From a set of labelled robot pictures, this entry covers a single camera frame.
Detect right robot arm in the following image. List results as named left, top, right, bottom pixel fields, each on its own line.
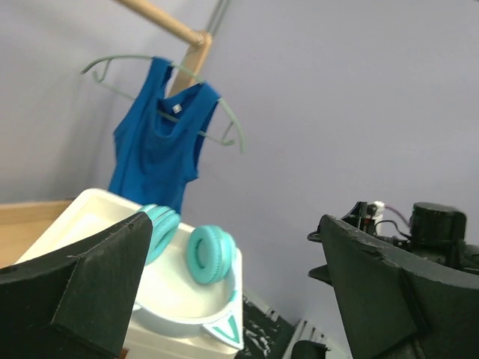
left=341, top=201, right=478, bottom=275

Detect white stacked storage box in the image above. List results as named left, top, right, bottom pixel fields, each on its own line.
left=1, top=188, right=243, bottom=358

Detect black marble pattern mat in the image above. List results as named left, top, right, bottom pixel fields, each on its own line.
left=234, top=295, right=353, bottom=359

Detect teal cat ear headphones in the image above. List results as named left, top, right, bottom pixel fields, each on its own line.
left=132, top=204, right=243, bottom=350

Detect blue tank top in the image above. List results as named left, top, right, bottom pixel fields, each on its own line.
left=108, top=58, right=219, bottom=212

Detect wooden clothes rack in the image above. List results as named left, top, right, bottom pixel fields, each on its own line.
left=1, top=1, right=212, bottom=267

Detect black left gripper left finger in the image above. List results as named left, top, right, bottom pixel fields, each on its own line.
left=1, top=212, right=153, bottom=358

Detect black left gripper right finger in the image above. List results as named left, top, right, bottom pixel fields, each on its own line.
left=315, top=215, right=478, bottom=358

